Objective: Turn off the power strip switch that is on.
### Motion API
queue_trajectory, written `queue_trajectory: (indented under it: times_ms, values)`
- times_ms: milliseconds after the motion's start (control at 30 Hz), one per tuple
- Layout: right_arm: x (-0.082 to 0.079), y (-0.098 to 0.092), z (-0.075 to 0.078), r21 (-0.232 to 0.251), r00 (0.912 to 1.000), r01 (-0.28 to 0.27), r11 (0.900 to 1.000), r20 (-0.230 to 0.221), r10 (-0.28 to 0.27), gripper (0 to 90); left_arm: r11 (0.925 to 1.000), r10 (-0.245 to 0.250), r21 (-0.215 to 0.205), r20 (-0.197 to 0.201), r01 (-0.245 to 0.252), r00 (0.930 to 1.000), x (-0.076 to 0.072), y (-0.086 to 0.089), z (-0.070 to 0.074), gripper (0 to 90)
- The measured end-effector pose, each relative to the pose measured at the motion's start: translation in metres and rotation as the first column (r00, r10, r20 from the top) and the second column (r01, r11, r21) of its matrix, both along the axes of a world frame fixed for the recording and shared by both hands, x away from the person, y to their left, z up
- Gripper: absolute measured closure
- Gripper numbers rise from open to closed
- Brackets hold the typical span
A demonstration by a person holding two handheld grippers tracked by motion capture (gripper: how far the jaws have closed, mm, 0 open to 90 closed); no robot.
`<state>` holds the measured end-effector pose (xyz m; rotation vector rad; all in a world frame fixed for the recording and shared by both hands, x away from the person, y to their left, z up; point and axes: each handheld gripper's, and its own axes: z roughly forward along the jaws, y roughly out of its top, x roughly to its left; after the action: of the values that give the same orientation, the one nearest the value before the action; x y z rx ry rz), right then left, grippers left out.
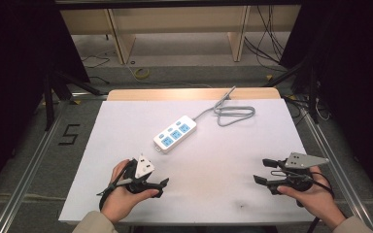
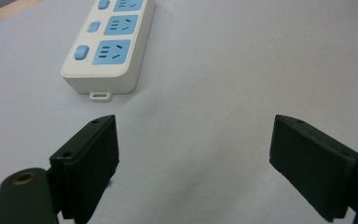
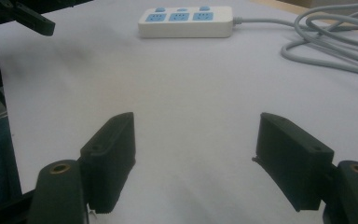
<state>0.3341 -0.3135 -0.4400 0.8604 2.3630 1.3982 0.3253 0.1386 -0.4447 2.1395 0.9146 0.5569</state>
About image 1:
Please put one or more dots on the dark curtain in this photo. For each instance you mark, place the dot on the dark curtain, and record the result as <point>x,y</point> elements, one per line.
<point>356,81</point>
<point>16,81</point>

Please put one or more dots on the white board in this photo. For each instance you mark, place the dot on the white board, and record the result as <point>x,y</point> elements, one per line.
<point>207,168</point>

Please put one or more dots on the yellow tape roll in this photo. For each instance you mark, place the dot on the yellow tape roll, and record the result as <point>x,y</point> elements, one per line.
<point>137,73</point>

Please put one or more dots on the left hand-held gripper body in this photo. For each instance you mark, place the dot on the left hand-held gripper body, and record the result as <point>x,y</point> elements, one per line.
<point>140,181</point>

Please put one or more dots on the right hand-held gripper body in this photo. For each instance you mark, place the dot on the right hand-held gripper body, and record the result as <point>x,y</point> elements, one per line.
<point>299,176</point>

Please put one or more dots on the person's right hand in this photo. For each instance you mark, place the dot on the person's right hand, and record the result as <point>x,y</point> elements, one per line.
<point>317,197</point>

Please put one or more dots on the light wooden shelf unit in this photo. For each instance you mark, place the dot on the light wooden shelf unit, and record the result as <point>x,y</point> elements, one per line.
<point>175,19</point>

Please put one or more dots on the person's left hand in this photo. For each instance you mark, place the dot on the person's left hand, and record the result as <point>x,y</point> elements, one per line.
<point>119,197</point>

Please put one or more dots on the black metal stand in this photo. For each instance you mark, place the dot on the black metal stand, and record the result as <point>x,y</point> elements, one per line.
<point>312,97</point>
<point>49,106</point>

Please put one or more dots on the white and blue power strip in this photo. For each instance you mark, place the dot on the white and blue power strip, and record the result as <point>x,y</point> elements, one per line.
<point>175,133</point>

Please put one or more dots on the aluminium rail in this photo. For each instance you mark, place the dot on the aluminium rail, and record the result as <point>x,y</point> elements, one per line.
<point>29,168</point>
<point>340,181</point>

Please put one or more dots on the wooden table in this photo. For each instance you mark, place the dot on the wooden table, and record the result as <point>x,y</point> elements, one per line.
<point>175,93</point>

